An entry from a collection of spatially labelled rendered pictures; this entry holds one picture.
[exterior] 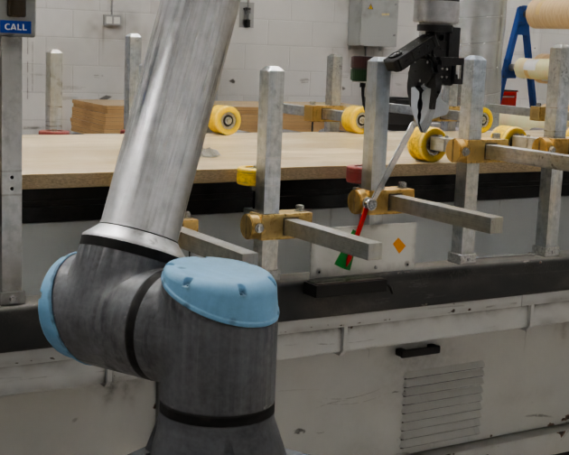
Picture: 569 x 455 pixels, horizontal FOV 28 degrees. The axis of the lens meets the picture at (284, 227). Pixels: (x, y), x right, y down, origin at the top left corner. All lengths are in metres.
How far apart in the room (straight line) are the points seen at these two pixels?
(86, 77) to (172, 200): 8.07
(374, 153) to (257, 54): 7.95
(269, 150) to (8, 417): 0.74
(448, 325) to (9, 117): 1.10
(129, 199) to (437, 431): 1.52
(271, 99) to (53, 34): 7.42
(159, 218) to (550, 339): 1.73
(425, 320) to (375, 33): 8.18
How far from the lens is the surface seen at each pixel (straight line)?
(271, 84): 2.15
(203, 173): 2.28
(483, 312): 2.59
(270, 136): 2.15
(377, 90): 2.28
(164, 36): 1.60
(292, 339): 2.29
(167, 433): 1.46
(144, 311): 1.45
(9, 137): 1.94
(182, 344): 1.41
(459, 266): 2.46
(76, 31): 9.57
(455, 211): 2.16
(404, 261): 2.37
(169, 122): 1.56
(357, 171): 2.37
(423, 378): 2.82
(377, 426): 2.78
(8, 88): 1.94
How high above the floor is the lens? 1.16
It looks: 9 degrees down
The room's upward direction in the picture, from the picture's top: 2 degrees clockwise
